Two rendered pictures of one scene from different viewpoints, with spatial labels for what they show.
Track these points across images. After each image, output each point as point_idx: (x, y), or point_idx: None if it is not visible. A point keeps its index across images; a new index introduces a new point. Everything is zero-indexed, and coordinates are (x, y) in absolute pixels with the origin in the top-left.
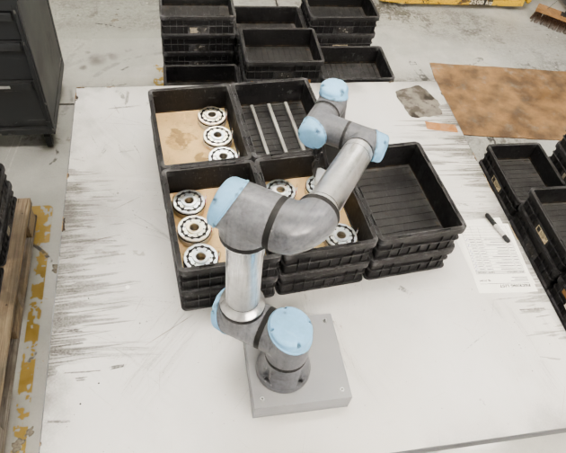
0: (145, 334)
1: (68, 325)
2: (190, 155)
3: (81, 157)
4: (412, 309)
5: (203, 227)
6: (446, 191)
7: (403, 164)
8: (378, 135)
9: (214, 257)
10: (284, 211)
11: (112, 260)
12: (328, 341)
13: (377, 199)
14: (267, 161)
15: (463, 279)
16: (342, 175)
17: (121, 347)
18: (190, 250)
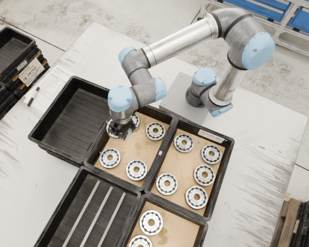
0: (243, 154)
1: (278, 182)
2: (168, 246)
3: None
4: None
5: (199, 171)
6: (57, 97)
7: None
8: (129, 50)
9: (204, 149)
10: (244, 12)
11: (243, 209)
12: (170, 94)
13: (84, 133)
14: (135, 185)
15: None
16: (184, 29)
17: (257, 155)
18: (214, 161)
